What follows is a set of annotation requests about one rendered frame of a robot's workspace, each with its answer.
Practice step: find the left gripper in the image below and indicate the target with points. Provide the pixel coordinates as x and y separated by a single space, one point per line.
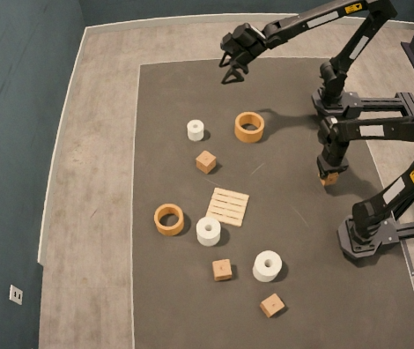
333 164

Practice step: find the small square wooden pallet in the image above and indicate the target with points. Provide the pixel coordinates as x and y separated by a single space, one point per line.
226 208

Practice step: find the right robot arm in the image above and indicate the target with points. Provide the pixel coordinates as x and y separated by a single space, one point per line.
334 71

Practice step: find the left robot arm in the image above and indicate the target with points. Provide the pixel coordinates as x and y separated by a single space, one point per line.
369 211

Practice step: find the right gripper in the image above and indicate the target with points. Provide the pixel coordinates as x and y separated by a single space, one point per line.
234 68

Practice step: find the orange-brown open cup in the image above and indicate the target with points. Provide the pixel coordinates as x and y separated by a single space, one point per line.
165 209

